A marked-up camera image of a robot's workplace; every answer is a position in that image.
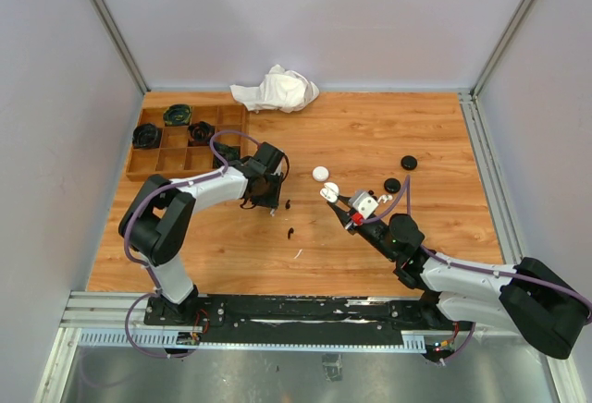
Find white earbud charging case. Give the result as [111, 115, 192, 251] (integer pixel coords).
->
[320, 182, 340, 203]

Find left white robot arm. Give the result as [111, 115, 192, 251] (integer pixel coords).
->
[118, 142, 290, 325]

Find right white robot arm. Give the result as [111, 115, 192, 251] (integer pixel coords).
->
[320, 188, 591, 360]

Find white round closed case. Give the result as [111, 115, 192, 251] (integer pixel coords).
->
[312, 165, 329, 182]

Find black round case near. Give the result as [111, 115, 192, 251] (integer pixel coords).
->
[383, 177, 401, 194]

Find black round case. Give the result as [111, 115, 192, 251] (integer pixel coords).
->
[383, 177, 401, 194]
[401, 155, 418, 171]

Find black round case far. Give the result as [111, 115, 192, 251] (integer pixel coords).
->
[401, 155, 418, 171]

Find dark coiled band lower right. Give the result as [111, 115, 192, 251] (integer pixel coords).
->
[213, 142, 241, 168]

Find dark coiled band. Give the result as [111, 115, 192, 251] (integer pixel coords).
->
[163, 104, 192, 127]
[213, 142, 241, 168]
[132, 123, 162, 150]
[188, 121, 216, 147]

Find dark coiled band middle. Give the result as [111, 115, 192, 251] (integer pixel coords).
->
[188, 121, 216, 147]

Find crumpled white cloth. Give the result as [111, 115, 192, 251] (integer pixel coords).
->
[230, 65, 320, 114]

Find wooden compartment tray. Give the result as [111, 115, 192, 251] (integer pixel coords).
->
[125, 103, 248, 181]

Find dark coiled band top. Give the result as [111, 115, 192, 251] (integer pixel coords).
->
[163, 104, 192, 127]

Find dark coiled band left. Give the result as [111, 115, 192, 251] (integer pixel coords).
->
[132, 123, 162, 150]

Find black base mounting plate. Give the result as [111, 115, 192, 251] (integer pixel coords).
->
[143, 295, 453, 346]

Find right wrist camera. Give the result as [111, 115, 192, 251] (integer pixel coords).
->
[348, 189, 378, 219]

